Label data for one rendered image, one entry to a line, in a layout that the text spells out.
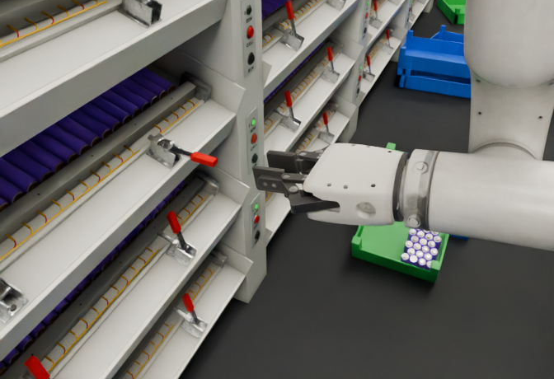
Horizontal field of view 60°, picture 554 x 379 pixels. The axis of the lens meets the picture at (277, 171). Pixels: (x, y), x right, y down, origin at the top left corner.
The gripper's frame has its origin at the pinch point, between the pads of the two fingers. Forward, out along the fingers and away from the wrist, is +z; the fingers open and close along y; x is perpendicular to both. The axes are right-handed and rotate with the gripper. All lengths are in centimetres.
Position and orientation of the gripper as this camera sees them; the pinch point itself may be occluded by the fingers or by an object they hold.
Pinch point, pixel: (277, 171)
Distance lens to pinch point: 58.2
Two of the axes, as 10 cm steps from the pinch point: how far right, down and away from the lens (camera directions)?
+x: -1.5, -8.3, -5.3
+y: 4.2, -5.4, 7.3
